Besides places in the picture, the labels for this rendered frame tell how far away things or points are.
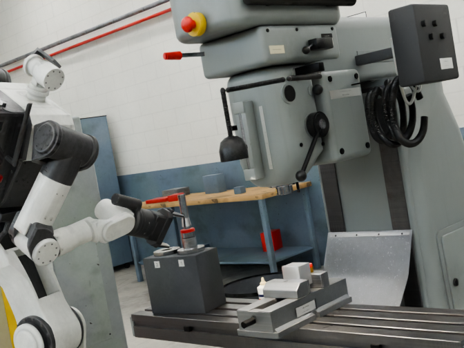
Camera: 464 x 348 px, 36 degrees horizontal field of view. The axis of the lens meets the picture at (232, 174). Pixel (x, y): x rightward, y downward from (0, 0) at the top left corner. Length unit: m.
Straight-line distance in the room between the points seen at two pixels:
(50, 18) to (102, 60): 1.27
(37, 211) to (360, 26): 1.08
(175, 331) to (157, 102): 6.66
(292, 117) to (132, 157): 7.49
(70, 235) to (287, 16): 0.83
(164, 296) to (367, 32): 1.05
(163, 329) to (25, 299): 0.48
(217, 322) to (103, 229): 0.44
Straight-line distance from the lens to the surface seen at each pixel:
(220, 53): 1.96
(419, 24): 1.99
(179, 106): 8.56
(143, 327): 2.46
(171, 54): 1.92
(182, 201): 2.30
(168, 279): 2.34
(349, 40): 2.18
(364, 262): 2.32
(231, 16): 1.81
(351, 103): 2.11
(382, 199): 2.29
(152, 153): 9.04
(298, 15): 1.98
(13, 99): 2.04
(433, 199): 2.31
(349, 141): 2.08
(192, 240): 2.31
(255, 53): 1.87
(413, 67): 1.98
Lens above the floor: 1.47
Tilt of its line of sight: 3 degrees down
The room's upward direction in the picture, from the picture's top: 10 degrees counter-clockwise
